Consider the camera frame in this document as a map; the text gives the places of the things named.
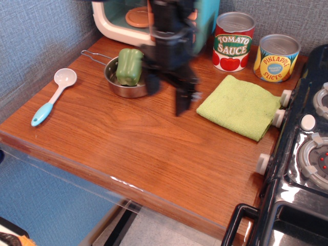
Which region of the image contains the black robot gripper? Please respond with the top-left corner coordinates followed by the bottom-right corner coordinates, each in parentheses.
top-left (139, 25), bottom-right (203, 117)

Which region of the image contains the green towel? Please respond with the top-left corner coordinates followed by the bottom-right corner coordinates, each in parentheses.
top-left (196, 75), bottom-right (281, 142)

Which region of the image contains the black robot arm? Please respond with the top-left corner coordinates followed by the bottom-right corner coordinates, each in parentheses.
top-left (140, 1), bottom-right (199, 116)

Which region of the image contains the white stove knob middle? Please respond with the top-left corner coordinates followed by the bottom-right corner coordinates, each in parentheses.
top-left (272, 109), bottom-right (285, 128)

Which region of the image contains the white stove knob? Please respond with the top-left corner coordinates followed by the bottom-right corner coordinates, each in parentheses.
top-left (272, 109), bottom-right (285, 128)
top-left (279, 90), bottom-right (293, 108)
top-left (256, 153), bottom-right (271, 175)

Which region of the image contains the small steel pan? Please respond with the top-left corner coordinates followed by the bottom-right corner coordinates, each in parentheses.
top-left (81, 50), bottom-right (148, 98)

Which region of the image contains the green toy bell pepper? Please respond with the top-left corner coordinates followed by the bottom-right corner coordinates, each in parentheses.
top-left (116, 48), bottom-right (144, 87)

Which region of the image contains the toy microwave teal and white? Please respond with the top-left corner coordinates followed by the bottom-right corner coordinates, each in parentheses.
top-left (92, 1), bottom-right (220, 54)

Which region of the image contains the tomato sauce can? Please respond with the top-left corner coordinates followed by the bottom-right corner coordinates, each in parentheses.
top-left (212, 12), bottom-right (256, 72)

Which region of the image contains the pineapple slices can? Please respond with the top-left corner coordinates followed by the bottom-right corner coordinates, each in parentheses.
top-left (253, 34), bottom-right (301, 83)

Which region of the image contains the white stove knob upper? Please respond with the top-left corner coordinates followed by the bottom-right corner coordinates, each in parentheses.
top-left (279, 90), bottom-right (293, 108)

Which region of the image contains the white stove knob lower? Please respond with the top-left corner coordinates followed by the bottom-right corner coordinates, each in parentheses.
top-left (256, 153), bottom-right (271, 175)

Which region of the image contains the clear acrylic table guard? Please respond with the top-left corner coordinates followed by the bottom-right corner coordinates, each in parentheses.
top-left (0, 130), bottom-right (252, 243)

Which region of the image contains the black toy stove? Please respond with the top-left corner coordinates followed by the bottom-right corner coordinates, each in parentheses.
top-left (222, 45), bottom-right (327, 245)

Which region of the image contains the orange fuzzy object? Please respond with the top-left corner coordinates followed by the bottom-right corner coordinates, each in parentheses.
top-left (0, 232), bottom-right (36, 246)

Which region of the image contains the white spoon blue handle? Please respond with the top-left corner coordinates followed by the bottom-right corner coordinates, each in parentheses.
top-left (31, 68), bottom-right (77, 127)

